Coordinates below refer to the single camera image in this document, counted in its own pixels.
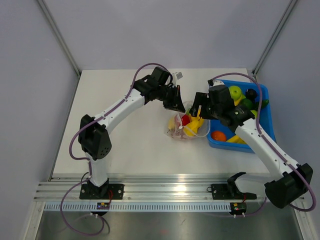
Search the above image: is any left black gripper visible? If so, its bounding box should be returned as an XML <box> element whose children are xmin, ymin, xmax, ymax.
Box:
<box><xmin>156</xmin><ymin>84</ymin><xmax>185</xmax><ymax>113</ymax></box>

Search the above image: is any red apple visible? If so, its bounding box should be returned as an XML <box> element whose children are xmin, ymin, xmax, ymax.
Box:
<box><xmin>181</xmin><ymin>114</ymin><xmax>191</xmax><ymax>126</ymax></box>

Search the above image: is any pale yellow pear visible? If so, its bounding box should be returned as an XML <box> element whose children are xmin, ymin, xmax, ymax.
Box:
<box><xmin>168</xmin><ymin>117</ymin><xmax>176</xmax><ymax>132</ymax></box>

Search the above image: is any clear zip top bag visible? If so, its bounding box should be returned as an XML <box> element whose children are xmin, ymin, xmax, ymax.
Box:
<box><xmin>164</xmin><ymin>101</ymin><xmax>211</xmax><ymax>141</ymax></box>

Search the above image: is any yellow bell pepper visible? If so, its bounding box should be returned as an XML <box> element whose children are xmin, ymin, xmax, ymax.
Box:
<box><xmin>188</xmin><ymin>106</ymin><xmax>201</xmax><ymax>122</ymax></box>

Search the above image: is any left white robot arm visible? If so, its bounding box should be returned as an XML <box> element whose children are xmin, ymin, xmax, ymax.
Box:
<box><xmin>78</xmin><ymin>65</ymin><xmax>185</xmax><ymax>200</ymax></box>

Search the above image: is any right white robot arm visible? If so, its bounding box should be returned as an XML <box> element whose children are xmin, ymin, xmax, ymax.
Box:
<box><xmin>189</xmin><ymin>84</ymin><xmax>317</xmax><ymax>212</ymax></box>

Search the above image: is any green apple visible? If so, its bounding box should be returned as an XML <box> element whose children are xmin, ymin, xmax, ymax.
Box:
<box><xmin>228</xmin><ymin>85</ymin><xmax>243</xmax><ymax>101</ymax></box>

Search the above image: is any blue plastic bin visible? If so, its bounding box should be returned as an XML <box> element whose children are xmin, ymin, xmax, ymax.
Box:
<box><xmin>206</xmin><ymin>79</ymin><xmax>276</xmax><ymax>154</ymax></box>

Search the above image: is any orange persimmon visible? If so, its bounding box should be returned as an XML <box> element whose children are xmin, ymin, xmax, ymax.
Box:
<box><xmin>210</xmin><ymin>130</ymin><xmax>227</xmax><ymax>142</ymax></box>

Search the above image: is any dark green avocado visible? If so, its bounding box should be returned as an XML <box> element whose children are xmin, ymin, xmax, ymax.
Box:
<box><xmin>239</xmin><ymin>98</ymin><xmax>254</xmax><ymax>110</ymax></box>

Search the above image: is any dark purple mangosteen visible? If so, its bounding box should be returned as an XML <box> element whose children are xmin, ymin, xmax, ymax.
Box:
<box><xmin>245</xmin><ymin>88</ymin><xmax>258</xmax><ymax>101</ymax></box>

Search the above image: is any yellow banana bunch front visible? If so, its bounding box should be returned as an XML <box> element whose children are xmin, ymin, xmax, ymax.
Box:
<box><xmin>226</xmin><ymin>135</ymin><xmax>247</xmax><ymax>145</ymax></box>

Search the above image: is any light green lime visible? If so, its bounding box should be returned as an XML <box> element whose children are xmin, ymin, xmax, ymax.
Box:
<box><xmin>251</xmin><ymin>110</ymin><xmax>258</xmax><ymax>119</ymax></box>

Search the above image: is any green cucumber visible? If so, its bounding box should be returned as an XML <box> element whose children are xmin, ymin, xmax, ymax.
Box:
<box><xmin>261</xmin><ymin>99</ymin><xmax>270</xmax><ymax>109</ymax></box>

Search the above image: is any right small circuit board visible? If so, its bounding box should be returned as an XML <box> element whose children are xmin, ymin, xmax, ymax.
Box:
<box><xmin>230</xmin><ymin>202</ymin><xmax>247</xmax><ymax>215</ymax></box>

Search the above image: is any small circuit board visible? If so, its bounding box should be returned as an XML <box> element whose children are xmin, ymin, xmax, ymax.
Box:
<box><xmin>96</xmin><ymin>202</ymin><xmax>110</xmax><ymax>210</ymax></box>
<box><xmin>230</xmin><ymin>202</ymin><xmax>247</xmax><ymax>215</ymax></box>

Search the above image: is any left small circuit board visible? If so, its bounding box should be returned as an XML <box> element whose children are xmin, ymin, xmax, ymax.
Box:
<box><xmin>96</xmin><ymin>202</ymin><xmax>110</xmax><ymax>210</ymax></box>

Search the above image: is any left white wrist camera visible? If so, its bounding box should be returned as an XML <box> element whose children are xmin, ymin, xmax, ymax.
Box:
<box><xmin>171</xmin><ymin>72</ymin><xmax>183</xmax><ymax>86</ymax></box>

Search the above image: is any aluminium rail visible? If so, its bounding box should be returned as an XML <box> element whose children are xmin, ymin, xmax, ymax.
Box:
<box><xmin>33</xmin><ymin>174</ymin><xmax>306</xmax><ymax>203</ymax></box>

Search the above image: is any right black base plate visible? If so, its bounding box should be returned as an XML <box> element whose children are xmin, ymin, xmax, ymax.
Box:
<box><xmin>206</xmin><ymin>183</ymin><xmax>257</xmax><ymax>201</ymax></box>

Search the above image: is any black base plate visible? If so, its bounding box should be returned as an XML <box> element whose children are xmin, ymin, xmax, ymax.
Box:
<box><xmin>206</xmin><ymin>183</ymin><xmax>257</xmax><ymax>201</ymax></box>
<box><xmin>79</xmin><ymin>183</ymin><xmax>124</xmax><ymax>200</ymax></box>

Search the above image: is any right aluminium frame post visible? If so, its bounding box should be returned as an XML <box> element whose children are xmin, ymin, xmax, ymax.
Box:
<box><xmin>251</xmin><ymin>0</ymin><xmax>300</xmax><ymax>78</ymax></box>

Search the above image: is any aluminium frame post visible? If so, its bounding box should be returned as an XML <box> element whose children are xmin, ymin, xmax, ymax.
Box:
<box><xmin>35</xmin><ymin>0</ymin><xmax>82</xmax><ymax>79</ymax></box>
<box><xmin>251</xmin><ymin>0</ymin><xmax>300</xmax><ymax>78</ymax></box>

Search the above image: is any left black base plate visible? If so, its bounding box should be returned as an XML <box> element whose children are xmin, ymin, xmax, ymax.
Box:
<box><xmin>79</xmin><ymin>183</ymin><xmax>124</xmax><ymax>200</ymax></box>

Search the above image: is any left aluminium frame post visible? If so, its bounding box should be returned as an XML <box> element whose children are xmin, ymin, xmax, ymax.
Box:
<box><xmin>35</xmin><ymin>0</ymin><xmax>82</xmax><ymax>79</ymax></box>

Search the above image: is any white slotted cable duct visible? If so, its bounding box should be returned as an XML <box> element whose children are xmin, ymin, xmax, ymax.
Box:
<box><xmin>44</xmin><ymin>201</ymin><xmax>231</xmax><ymax>213</ymax></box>

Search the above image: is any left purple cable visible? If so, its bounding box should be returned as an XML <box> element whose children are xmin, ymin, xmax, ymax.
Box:
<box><xmin>59</xmin><ymin>62</ymin><xmax>171</xmax><ymax>237</ymax></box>

